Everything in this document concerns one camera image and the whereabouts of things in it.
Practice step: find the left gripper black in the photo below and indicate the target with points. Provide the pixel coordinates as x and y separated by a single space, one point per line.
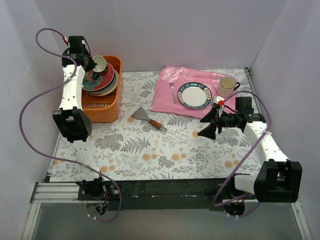
88 64

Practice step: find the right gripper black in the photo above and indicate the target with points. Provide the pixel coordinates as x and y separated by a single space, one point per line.
217 122

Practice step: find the cream cup teal handle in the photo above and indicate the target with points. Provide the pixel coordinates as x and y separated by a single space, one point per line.
101 67

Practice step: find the red rim cream plate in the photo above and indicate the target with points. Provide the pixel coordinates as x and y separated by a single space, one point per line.
110 88

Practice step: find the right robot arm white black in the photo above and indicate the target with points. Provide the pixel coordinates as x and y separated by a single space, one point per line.
279 178

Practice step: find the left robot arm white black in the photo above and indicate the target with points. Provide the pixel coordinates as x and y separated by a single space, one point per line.
72 122

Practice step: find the orange plastic dish bin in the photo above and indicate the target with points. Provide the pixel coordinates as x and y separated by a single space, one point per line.
106 108

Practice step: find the round plate dark green rim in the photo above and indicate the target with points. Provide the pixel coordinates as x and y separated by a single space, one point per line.
194 95

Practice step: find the cream mug dark rim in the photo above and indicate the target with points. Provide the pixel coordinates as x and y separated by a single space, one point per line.
226 86

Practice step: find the pink cloth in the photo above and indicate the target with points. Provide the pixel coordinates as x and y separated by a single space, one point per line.
163 97

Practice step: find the small silver spoon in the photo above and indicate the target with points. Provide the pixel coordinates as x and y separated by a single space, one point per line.
173 92

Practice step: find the floral table mat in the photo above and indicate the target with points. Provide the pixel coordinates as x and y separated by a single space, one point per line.
132 149

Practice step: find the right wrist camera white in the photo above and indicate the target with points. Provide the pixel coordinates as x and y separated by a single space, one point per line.
218 103

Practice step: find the metal scraper wooden handle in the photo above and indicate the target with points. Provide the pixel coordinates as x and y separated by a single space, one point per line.
140 114

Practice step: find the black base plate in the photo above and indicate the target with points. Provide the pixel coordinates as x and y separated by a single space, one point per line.
151 194

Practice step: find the aluminium frame rail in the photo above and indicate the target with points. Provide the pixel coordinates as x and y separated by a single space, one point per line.
56 214

